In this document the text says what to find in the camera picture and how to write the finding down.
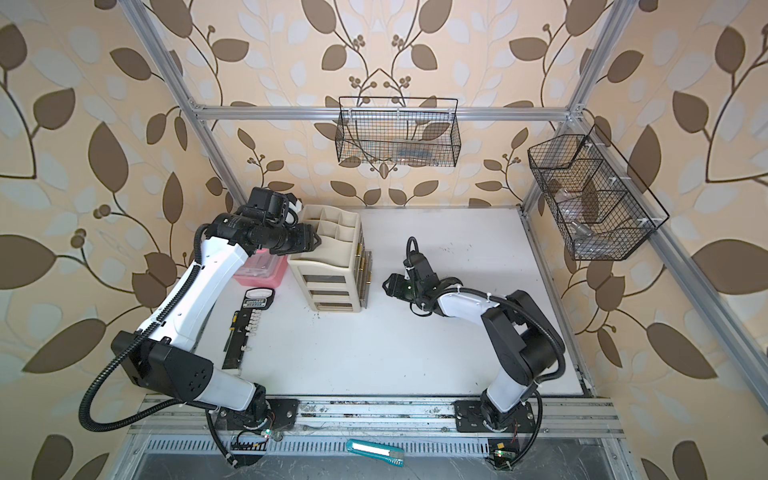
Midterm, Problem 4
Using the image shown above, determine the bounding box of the beige drawer organizer cabinet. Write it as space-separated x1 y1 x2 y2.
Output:
288 205 366 313

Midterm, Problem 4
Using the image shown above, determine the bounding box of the grey drawer of organizer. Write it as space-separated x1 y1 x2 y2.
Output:
358 250 372 309

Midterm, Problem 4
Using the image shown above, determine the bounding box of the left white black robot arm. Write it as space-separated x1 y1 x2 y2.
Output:
78 188 321 432

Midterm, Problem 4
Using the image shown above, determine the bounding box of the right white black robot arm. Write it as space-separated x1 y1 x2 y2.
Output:
382 236 566 432

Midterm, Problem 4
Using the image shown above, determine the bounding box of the pink clear plastic case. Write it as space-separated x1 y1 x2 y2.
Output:
233 249 288 289

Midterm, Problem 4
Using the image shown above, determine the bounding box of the black tool strip on table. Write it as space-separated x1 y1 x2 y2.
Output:
221 287 275 373

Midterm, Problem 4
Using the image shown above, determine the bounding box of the teal utility knife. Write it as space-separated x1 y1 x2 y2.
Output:
345 439 405 467

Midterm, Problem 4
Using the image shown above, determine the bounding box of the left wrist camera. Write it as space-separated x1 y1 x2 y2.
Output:
245 187 302 225

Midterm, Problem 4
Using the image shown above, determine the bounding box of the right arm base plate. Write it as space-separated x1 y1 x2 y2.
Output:
453 399 536 435

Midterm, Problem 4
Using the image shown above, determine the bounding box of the back black wire basket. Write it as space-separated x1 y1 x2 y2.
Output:
334 95 462 167

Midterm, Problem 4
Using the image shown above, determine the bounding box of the black wire basket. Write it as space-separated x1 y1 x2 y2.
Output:
334 95 462 167
527 126 670 261

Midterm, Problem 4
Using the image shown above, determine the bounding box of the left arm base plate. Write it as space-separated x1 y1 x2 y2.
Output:
213 397 300 431

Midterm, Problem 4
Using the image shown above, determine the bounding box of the aluminium front rail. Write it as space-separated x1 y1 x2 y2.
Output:
128 395 625 438

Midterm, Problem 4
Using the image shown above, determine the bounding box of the right black wire basket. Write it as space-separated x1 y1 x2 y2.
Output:
527 126 670 261

